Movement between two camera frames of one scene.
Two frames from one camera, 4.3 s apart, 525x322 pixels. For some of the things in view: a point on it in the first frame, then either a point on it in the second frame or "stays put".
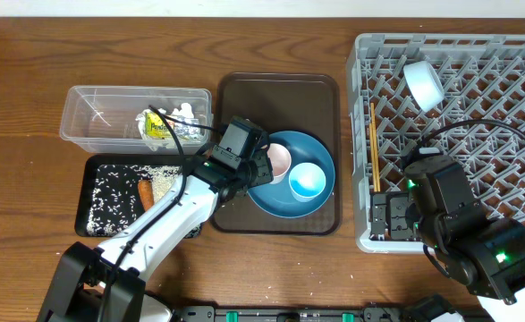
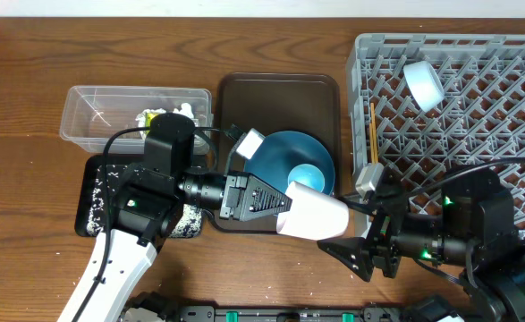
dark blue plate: x=276 y=199 stays put
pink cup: x=281 y=161 to x=312 y=214
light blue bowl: x=425 y=83 stays put
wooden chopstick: x=375 y=146 stays put
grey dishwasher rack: x=402 y=90 stays put
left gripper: x=265 y=158 to x=237 y=188
